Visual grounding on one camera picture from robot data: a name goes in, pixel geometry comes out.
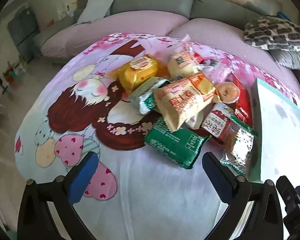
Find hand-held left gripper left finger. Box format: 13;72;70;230
17;151;99;240

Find grey cushion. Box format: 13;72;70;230
269;46;300;71

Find red packet with gold print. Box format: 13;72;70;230
230;79;253;130

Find clear bread bag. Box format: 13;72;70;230
167;36;205;80

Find red white biscuit packet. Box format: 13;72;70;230
201;102;234;144

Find silver green snack packet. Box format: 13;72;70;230
129;77;169;115

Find white wall papers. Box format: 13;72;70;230
58;2;77;19

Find clear rice cracker packet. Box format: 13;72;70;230
220;115;255;176

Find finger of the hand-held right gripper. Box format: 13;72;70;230
276;176;300;212

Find grey cabinet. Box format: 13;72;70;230
7;6;40;63

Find jelly cup with orange lid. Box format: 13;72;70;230
216;81;240;104

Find cream packet with orange print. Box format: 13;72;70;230
185;110;208;130

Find dark green snack packet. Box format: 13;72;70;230
144;117;212;170

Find blue cloth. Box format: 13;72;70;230
276;11;294;22

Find printed cartoon blanket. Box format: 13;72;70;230
14;32;300;240

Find yellow cake packet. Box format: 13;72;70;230
110;54;159;93

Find white box with teal rim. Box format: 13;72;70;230
249;78;300;182

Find black white patterned cushion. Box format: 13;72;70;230
243;15;300;51

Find grey sofa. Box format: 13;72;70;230
32;0;300;100

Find small red snack packet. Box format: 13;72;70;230
192;51;204;64

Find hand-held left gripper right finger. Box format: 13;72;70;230
202;151;284;240

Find pink snack packet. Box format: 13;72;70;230
202;59;233;85

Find light grey pillow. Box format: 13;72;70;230
74;0;118;25

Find orange swiss roll packet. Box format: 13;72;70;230
153;73;219;132

